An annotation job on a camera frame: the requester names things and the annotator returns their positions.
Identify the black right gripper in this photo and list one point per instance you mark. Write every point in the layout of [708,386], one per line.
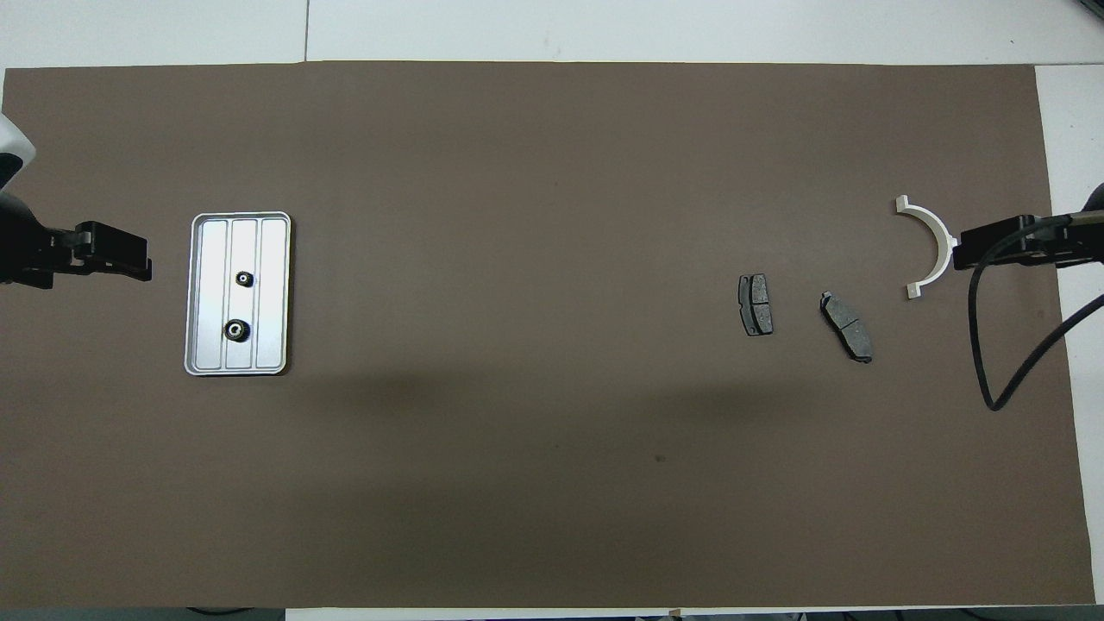
[1074,246]

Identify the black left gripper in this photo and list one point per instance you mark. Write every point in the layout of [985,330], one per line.
[34,250]

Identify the small black bearing gear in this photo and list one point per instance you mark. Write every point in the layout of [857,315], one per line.
[245,279]

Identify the large black bearing gear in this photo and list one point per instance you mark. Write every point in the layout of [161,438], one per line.
[236,330]

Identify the silver metal tray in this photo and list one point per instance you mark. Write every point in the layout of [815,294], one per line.
[272,345]

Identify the long dark brake pad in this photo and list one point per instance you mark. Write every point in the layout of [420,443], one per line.
[847,328]

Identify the short dark brake pad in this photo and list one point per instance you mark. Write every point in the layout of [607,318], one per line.
[756,306]

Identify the brown table mat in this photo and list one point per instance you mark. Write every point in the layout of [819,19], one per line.
[517,259]

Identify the white semicircular plastic bracket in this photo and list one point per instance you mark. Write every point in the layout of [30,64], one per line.
[940,241]

